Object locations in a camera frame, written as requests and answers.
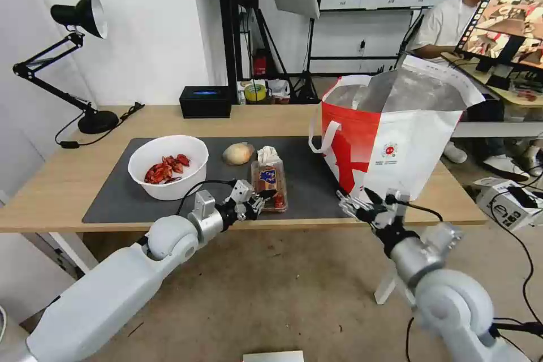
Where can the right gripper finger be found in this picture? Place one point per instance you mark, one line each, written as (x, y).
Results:
(354, 208)
(375, 199)

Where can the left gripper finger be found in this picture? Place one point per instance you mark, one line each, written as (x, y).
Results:
(267, 195)
(255, 209)

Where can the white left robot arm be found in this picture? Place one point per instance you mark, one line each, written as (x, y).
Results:
(106, 290)

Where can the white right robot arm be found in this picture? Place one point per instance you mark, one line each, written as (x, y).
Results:
(449, 294)

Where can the clear plastic bread bag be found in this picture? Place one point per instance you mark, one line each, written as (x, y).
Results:
(268, 175)

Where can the red white takeout bag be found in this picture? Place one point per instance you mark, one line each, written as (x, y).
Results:
(407, 145)

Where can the white plastic bag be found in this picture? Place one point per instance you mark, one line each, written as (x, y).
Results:
(279, 87)

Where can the beige crumpled paper ball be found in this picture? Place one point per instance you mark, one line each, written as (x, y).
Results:
(237, 154)

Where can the white table leg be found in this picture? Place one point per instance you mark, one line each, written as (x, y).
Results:
(388, 287)

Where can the white plastic bowl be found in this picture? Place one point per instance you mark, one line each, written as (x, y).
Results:
(169, 190)

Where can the red crayfish shells pile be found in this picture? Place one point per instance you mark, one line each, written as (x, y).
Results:
(163, 171)

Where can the white printed cardboard box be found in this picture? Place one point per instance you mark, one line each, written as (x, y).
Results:
(496, 205)

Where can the yellow tape roll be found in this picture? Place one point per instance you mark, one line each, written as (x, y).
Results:
(255, 91)

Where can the black rectangular box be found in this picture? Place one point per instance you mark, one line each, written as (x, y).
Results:
(205, 103)

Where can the dark grey desk mat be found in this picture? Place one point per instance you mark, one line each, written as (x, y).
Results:
(114, 205)

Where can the black tripod light stand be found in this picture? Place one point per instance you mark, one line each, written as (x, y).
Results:
(306, 77)

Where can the red canister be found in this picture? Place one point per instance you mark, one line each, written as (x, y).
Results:
(259, 64)

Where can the robot front white shell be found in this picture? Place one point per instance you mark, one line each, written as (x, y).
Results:
(273, 357)

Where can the pale wooden side table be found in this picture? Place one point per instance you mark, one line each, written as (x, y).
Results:
(526, 99)

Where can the person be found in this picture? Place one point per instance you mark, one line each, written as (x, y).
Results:
(441, 22)

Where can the black computer monitor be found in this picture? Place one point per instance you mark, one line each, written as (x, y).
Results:
(505, 27)

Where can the black desk lamp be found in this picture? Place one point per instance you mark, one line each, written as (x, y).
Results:
(91, 12)

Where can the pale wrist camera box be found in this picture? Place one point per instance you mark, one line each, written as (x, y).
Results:
(242, 189)
(389, 213)

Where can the black metal frame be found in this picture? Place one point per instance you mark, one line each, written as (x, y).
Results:
(233, 18)

